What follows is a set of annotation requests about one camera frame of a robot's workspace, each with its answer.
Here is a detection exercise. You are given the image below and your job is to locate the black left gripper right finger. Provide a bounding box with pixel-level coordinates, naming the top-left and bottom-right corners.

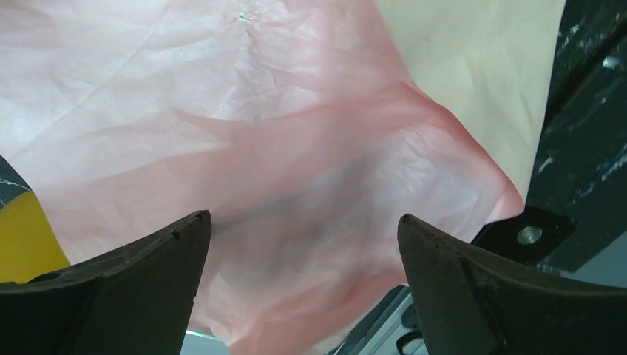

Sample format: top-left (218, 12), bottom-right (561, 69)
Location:
top-left (397, 214), bottom-right (626, 354)

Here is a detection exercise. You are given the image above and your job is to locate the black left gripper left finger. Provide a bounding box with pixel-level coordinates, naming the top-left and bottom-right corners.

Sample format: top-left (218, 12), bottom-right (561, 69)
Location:
top-left (1, 211), bottom-right (211, 354)

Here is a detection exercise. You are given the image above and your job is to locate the yellow cylindrical vase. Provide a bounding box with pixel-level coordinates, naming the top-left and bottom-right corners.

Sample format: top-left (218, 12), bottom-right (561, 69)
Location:
top-left (1, 191), bottom-right (70, 283)

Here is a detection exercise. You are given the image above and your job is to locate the pink wrapping paper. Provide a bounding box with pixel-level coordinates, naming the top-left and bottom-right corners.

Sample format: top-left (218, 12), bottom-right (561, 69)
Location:
top-left (0, 0), bottom-right (568, 355)

